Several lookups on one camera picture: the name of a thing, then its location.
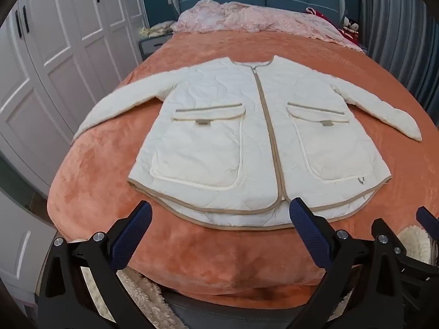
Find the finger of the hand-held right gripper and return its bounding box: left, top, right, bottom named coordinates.
left=416, top=206, right=439, bottom=239
left=393, top=245, right=439, bottom=276

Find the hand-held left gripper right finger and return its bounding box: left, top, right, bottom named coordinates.
left=289, top=197, right=406, bottom=329

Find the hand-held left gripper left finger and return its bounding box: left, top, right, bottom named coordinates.
left=36, top=200, right=153, bottom=329

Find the white quilted jacket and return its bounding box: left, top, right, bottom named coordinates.
left=71, top=55, right=423, bottom=230

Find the cream fleece coat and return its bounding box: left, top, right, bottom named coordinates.
left=82, top=224, right=433, bottom=329

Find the orange plush bed blanket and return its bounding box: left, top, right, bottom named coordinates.
left=46, top=29, right=439, bottom=305

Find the white panelled door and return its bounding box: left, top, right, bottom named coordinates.
left=0, top=192, right=57, bottom=302

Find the white panelled wardrobe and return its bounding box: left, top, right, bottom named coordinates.
left=0, top=0, right=148, bottom=192

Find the grey nightstand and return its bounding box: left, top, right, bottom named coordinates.
left=138, top=34, right=174, bottom=64

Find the grey curtain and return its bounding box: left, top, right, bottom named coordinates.
left=358, top=0, right=439, bottom=124

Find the cream cloth bundle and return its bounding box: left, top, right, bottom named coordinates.
left=146, top=21, right=175, bottom=38

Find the pink floral quilt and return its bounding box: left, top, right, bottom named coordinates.
left=170, top=0, right=361, bottom=50

